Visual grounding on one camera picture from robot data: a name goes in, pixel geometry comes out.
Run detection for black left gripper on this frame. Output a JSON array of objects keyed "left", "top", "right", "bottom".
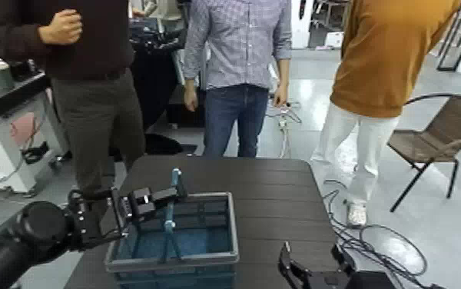
[{"left": 66, "top": 184, "right": 189, "bottom": 251}]

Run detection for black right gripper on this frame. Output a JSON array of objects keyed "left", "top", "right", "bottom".
[{"left": 277, "top": 241, "right": 357, "bottom": 289}]

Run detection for blue crate with grey rim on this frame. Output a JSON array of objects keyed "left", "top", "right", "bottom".
[{"left": 104, "top": 168, "right": 240, "bottom": 289}]

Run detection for person in dark sweater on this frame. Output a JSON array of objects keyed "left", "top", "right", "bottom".
[{"left": 0, "top": 0, "right": 148, "bottom": 200}]

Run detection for white equipment cart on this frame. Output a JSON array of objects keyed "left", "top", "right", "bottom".
[{"left": 0, "top": 69, "right": 71, "bottom": 195}]

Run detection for person in checkered shirt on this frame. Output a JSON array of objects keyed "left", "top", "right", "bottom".
[{"left": 181, "top": 0, "right": 294, "bottom": 159}]

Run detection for brown wicker chair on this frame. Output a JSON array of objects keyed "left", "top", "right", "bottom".
[{"left": 387, "top": 93, "right": 461, "bottom": 213}]

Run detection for grey cup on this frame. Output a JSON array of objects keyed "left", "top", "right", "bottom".
[{"left": 0, "top": 61, "right": 15, "bottom": 91}]

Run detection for person in orange sweater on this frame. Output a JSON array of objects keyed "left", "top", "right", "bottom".
[{"left": 309, "top": 0, "right": 461, "bottom": 228}]

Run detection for black metal rack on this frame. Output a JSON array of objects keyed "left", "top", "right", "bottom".
[{"left": 435, "top": 0, "right": 461, "bottom": 73}]

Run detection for black floor cable bundle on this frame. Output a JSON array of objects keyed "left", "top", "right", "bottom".
[{"left": 320, "top": 178, "right": 437, "bottom": 289}]

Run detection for white power strip cable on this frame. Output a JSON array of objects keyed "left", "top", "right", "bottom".
[{"left": 266, "top": 100, "right": 303, "bottom": 159}]

